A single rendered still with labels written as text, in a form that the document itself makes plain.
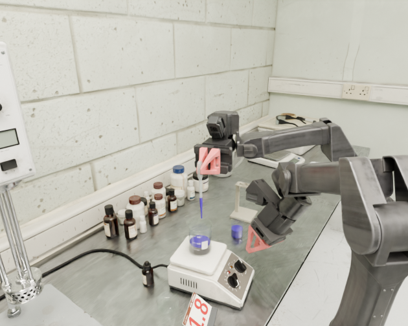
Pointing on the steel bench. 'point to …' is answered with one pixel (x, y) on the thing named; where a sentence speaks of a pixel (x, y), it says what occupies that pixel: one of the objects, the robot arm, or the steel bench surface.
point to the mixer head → (4, 123)
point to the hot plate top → (186, 260)
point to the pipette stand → (242, 207)
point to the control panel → (237, 276)
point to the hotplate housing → (205, 283)
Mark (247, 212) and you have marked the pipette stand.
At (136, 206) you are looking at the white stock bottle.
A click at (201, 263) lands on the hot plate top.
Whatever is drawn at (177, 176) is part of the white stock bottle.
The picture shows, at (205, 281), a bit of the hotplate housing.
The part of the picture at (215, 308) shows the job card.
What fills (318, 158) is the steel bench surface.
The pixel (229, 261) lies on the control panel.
